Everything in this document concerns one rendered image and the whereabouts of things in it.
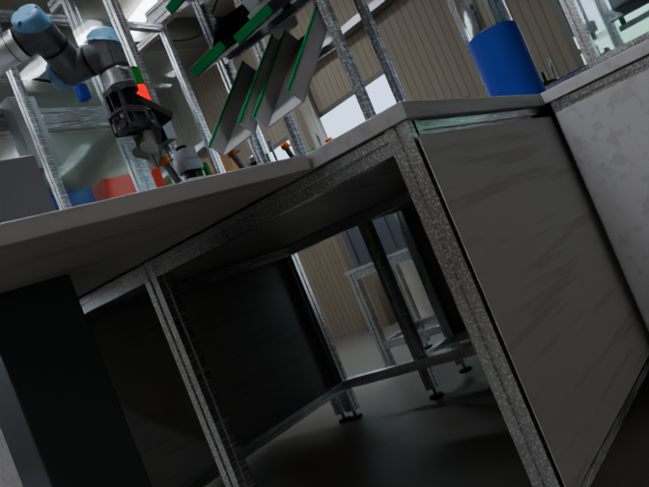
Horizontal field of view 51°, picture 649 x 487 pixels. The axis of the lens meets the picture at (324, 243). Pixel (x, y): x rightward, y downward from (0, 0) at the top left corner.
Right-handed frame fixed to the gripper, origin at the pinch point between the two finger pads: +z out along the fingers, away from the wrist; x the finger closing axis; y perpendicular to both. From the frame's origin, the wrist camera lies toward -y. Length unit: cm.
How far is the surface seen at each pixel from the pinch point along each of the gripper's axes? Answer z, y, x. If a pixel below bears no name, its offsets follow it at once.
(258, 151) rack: 7.5, -12.0, 20.9
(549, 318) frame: 65, -5, 75
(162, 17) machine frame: -95, -111, -81
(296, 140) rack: 5.9, -29.0, 20.7
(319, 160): 22, 17, 56
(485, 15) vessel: -11, -83, 62
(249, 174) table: 22, 31, 52
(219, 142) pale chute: 4.1, -0.5, 20.6
